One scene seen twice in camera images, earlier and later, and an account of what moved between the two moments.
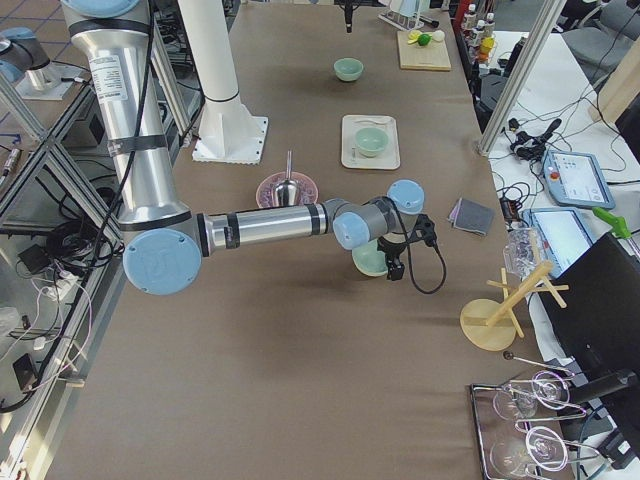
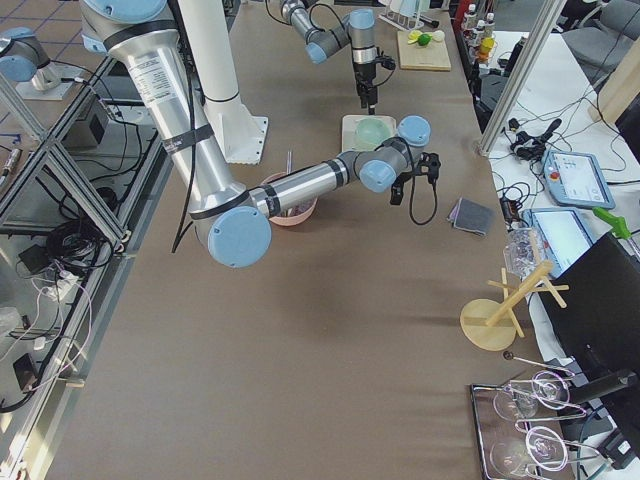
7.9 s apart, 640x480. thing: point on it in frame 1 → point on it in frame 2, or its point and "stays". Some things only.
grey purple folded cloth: (472, 216) stays
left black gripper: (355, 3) → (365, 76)
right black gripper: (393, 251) → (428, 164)
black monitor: (592, 308) stays
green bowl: (348, 69) → (370, 133)
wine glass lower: (546, 447) stays
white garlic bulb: (438, 35) stays
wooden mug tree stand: (488, 325) stays
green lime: (423, 39) stays
